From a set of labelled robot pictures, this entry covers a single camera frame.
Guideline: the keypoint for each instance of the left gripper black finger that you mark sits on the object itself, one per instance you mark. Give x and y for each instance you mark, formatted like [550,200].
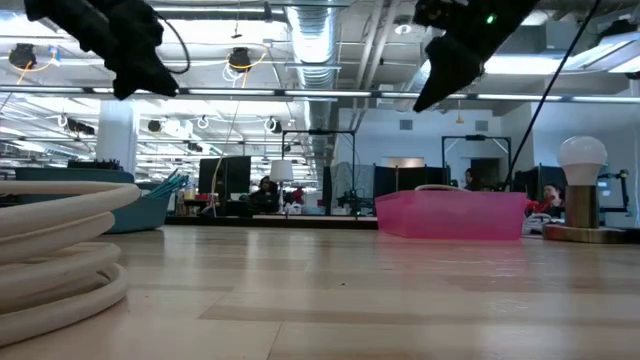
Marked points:
[140,77]

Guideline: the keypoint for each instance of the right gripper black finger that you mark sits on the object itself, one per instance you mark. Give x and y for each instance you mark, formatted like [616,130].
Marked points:
[445,65]

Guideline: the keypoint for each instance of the white pillar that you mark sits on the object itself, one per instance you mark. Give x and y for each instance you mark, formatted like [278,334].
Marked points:
[117,140]

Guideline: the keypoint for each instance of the black ridged block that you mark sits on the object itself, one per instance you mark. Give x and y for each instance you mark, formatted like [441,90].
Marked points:
[92,165]

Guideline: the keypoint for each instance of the black ceiling device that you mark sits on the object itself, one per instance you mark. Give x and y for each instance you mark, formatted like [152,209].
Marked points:
[240,59]
[22,55]

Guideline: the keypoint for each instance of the person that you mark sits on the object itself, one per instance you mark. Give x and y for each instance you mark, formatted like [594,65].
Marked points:
[471,177]
[265,197]
[550,192]

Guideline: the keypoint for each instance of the teal plastic bin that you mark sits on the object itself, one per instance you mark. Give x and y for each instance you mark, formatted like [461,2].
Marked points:
[75,175]

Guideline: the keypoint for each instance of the black partition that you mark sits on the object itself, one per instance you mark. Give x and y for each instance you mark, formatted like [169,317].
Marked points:
[400,182]

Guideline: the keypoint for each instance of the black background monitors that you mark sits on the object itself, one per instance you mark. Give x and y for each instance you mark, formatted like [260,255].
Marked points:
[225,177]

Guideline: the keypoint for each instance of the pink plastic bin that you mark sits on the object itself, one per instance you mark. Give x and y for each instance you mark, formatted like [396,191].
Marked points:
[450,215]

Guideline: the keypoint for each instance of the light bulb brass lamp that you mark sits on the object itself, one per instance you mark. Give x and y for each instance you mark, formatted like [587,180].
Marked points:
[581,155]

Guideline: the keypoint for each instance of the white shade table lamp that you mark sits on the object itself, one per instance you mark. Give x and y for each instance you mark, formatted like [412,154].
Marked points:
[281,171]

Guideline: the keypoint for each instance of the black stand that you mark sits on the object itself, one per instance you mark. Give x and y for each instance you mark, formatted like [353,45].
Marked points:
[622,175]

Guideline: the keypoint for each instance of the black background station frame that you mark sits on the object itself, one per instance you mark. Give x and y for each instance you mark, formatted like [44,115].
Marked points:
[475,137]
[320,132]

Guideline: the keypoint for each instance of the silver ceiling duct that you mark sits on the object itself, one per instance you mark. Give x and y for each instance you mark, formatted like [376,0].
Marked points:
[314,50]

